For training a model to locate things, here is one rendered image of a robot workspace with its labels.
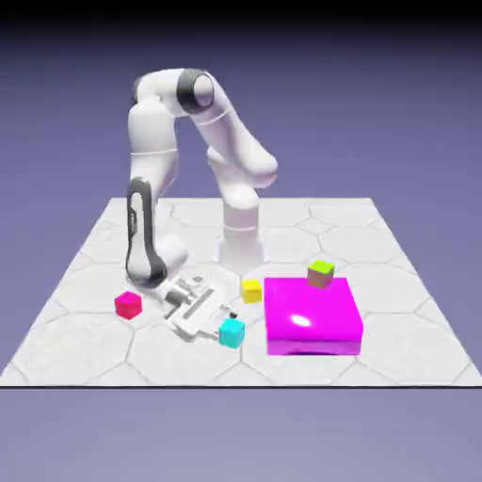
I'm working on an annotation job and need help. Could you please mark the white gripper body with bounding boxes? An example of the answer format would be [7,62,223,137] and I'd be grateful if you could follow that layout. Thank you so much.
[164,286,230,342]

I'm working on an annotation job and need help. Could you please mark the small cyan cube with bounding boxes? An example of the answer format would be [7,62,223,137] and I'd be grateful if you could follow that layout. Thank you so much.
[217,317,247,350]

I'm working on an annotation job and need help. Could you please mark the small yellow cube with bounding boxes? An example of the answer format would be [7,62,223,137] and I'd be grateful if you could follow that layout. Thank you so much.
[240,279,264,305]

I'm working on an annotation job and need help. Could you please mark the small pink cube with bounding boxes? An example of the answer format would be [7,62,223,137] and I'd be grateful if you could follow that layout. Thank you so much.
[114,290,143,321]

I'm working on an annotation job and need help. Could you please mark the small green cube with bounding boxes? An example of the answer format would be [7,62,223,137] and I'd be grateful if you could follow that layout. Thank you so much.
[306,259,336,291]

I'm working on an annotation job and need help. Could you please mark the large magenta box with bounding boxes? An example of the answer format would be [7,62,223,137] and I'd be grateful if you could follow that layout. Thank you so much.
[263,277,365,358]

